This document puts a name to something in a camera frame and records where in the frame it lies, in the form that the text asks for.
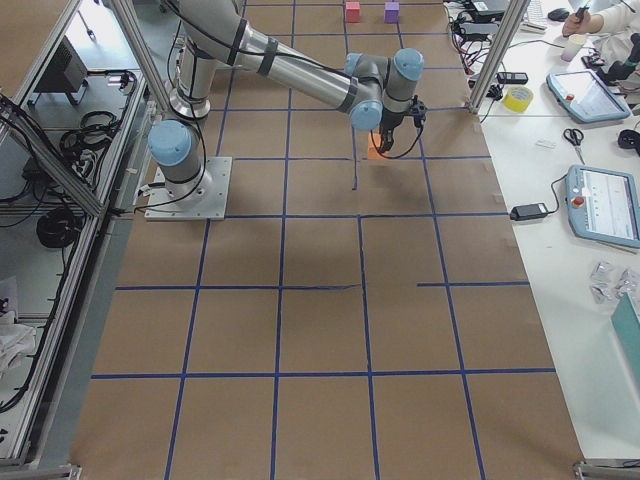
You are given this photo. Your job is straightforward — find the black power adapter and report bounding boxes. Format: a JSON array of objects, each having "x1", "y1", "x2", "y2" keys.
[{"x1": 509, "y1": 203, "x2": 549, "y2": 221}]

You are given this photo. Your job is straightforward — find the blue teach pendant near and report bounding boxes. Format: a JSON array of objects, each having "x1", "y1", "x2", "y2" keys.
[{"x1": 565, "y1": 165, "x2": 639, "y2": 249}]

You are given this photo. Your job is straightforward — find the black handled scissors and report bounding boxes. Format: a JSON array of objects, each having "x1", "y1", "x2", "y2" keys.
[{"x1": 563, "y1": 128, "x2": 585, "y2": 165}]

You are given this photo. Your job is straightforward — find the orange foam cube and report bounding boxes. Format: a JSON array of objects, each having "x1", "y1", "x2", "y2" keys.
[{"x1": 366, "y1": 131, "x2": 387, "y2": 160}]

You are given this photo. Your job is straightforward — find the white paper cup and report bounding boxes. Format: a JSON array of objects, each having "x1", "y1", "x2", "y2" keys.
[{"x1": 560, "y1": 34, "x2": 587, "y2": 62}]

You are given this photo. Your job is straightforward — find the pink foam cube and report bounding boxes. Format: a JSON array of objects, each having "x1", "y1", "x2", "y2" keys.
[{"x1": 344, "y1": 1, "x2": 361, "y2": 23}]

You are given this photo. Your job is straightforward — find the teal box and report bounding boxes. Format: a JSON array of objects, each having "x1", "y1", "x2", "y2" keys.
[{"x1": 607, "y1": 293, "x2": 639, "y2": 403}]

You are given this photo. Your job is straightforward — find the person's hand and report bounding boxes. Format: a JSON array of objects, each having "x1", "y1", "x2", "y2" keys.
[{"x1": 561, "y1": 11, "x2": 604, "y2": 37}]

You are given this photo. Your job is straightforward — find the blue teach pendant far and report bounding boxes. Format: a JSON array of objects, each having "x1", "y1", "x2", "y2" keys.
[{"x1": 546, "y1": 70, "x2": 631, "y2": 124}]

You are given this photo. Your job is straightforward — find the purple foam cube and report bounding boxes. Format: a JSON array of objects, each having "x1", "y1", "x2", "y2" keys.
[{"x1": 384, "y1": 1, "x2": 400, "y2": 24}]

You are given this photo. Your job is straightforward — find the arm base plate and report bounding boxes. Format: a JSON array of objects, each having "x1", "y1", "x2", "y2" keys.
[{"x1": 144, "y1": 156, "x2": 232, "y2": 221}]

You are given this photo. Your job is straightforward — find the blue teach pendant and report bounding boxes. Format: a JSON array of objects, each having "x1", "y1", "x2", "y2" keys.
[
  {"x1": 546, "y1": 70, "x2": 631, "y2": 124},
  {"x1": 565, "y1": 165, "x2": 639, "y2": 249}
]

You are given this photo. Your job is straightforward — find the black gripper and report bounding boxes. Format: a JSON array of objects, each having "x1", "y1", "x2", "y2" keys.
[{"x1": 377, "y1": 110, "x2": 405, "y2": 154}]

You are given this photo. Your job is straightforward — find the yellow tape roll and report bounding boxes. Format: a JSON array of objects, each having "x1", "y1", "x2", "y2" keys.
[{"x1": 503, "y1": 85, "x2": 534, "y2": 113}]

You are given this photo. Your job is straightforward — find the aluminium frame post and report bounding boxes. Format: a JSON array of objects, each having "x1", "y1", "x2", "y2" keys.
[{"x1": 468, "y1": 0, "x2": 529, "y2": 114}]

